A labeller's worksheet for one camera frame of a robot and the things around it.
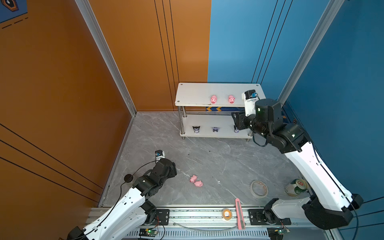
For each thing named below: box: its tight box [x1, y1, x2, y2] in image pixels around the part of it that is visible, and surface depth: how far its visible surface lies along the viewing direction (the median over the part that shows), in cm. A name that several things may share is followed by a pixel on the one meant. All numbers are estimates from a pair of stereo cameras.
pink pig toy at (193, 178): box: [189, 175, 198, 183], surface depth 86 cm
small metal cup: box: [124, 174, 134, 183], surface depth 80 cm
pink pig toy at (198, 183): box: [194, 180, 203, 187], surface depth 84 cm
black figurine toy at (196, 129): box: [192, 126, 201, 134], surface depth 98 cm
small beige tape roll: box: [222, 208, 233, 221], surface depth 76 cm
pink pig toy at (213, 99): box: [210, 95, 217, 104], surface depth 79 cm
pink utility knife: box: [235, 198, 246, 230], surface depth 75 cm
